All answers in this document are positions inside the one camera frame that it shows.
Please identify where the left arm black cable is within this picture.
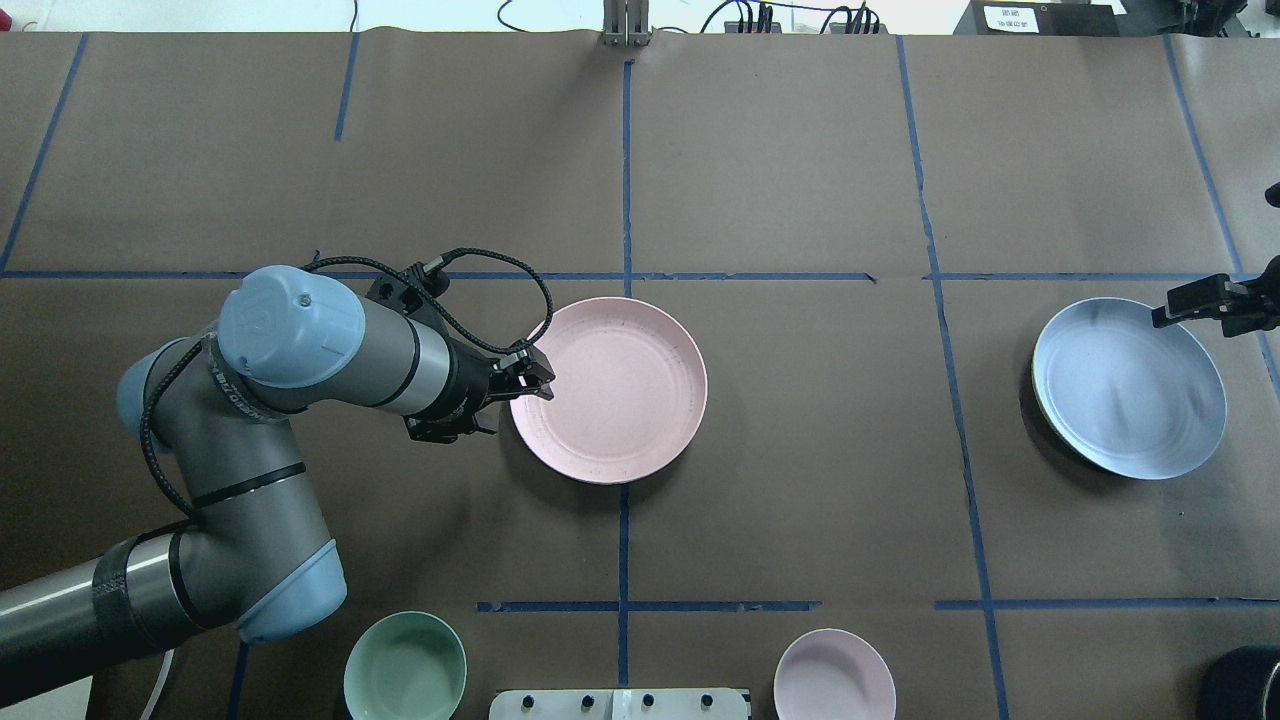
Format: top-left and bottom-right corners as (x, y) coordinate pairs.
(140, 247), (556, 521)

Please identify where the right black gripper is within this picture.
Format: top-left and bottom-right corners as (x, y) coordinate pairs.
(1151, 255), (1280, 338)

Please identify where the black box with label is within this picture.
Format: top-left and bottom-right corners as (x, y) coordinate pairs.
(952, 1), (1120, 37)

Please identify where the blue plate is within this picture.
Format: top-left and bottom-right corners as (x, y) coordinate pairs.
(1030, 297), (1229, 480)

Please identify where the dark blue saucepan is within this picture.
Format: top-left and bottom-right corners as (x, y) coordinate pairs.
(1196, 644), (1279, 719)

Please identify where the aluminium frame post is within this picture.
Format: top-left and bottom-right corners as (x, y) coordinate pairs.
(602, 0), (652, 47)

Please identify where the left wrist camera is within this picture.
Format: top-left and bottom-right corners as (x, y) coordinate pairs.
(365, 263), (451, 334)

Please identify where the green bowl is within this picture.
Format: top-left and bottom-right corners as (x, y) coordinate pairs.
(343, 611), (468, 719)

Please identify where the pink bowl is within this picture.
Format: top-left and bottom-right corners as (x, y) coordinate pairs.
(773, 628), (899, 719)

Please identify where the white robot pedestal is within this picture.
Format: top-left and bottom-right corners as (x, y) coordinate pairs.
(488, 687), (753, 719)

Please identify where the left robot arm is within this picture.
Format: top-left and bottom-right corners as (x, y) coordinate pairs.
(3, 249), (556, 706)

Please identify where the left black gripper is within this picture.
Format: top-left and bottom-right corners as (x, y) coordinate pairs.
(448, 340), (556, 423)

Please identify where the pink plate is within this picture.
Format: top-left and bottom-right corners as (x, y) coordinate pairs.
(509, 297), (708, 486)

